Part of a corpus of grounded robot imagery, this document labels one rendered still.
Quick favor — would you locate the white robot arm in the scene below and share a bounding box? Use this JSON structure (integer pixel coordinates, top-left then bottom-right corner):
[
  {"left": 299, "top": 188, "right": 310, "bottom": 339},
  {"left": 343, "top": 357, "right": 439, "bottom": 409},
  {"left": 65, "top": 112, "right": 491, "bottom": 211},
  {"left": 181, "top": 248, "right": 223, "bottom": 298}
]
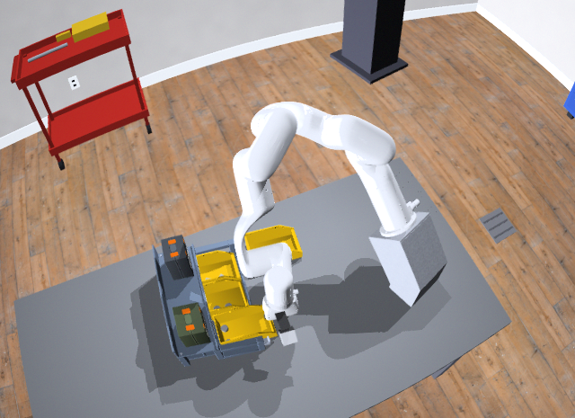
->
[{"left": 233, "top": 102, "right": 420, "bottom": 310}]

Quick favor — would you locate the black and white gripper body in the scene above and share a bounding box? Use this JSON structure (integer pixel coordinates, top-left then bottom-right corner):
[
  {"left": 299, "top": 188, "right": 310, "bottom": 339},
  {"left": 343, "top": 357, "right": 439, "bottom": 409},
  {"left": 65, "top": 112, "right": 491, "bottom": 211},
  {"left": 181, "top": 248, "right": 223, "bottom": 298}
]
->
[{"left": 262, "top": 295, "right": 298, "bottom": 320}]

